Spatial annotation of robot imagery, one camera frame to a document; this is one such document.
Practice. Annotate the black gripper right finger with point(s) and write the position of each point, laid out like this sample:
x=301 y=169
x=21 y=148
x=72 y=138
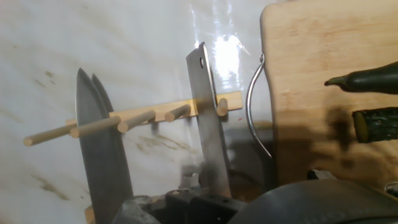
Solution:
x=321 y=175

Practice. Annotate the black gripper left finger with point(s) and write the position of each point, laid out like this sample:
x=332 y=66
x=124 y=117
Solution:
x=211 y=210

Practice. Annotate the steel cleaver blade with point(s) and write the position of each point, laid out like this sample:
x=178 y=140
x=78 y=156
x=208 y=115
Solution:
x=206 y=124

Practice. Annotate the cut cucumber piece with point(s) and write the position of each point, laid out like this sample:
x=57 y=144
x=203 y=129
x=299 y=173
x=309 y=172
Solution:
x=379 y=124

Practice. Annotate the tapered cucumber with stem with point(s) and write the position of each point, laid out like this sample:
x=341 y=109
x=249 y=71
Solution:
x=373 y=81

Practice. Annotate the wooden peg rack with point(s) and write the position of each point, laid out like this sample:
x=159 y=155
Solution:
x=236 y=101

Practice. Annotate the pointed steel kitchen knife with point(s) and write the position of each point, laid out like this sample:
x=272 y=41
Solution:
x=96 y=161

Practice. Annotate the wooden cutting board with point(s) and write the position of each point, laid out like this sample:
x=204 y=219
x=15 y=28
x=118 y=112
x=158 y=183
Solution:
x=311 y=46

